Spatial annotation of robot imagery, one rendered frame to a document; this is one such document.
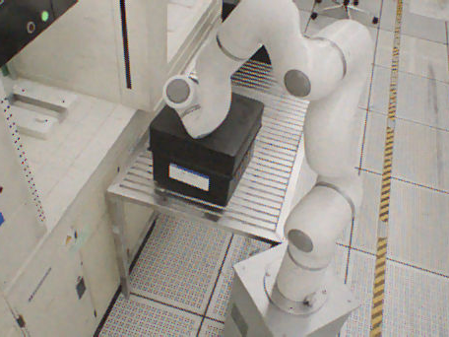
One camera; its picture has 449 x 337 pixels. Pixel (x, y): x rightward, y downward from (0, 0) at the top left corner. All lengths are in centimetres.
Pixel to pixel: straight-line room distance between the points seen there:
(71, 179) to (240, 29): 78
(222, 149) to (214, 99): 30
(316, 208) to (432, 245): 172
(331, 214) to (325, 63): 38
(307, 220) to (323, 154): 16
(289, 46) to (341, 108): 18
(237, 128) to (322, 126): 55
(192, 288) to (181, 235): 30
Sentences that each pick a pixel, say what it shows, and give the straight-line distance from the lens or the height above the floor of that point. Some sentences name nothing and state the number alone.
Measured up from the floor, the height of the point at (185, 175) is 85.
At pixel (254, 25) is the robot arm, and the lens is 90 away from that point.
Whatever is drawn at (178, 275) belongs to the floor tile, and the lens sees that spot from 225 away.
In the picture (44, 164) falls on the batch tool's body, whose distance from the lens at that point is 154.
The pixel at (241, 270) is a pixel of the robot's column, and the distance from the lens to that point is 140.
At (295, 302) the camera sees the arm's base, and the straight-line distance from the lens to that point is 137.
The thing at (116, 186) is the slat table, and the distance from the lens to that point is 158.
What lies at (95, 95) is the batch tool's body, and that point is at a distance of 175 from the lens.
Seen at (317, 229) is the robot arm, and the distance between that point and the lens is 101.
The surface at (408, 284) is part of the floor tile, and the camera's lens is 250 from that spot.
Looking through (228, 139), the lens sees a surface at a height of 101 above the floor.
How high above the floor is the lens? 196
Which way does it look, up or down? 46 degrees down
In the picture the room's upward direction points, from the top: 10 degrees clockwise
